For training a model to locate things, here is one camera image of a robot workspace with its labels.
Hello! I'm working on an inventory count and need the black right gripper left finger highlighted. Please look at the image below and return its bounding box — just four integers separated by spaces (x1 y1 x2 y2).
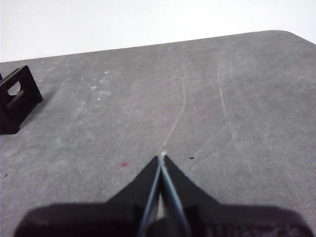
13 155 161 237

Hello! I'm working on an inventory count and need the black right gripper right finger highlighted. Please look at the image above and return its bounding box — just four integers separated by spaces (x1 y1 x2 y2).
162 155 313 237

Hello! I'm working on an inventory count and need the black plate rack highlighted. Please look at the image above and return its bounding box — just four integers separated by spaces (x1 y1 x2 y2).
0 65 44 135

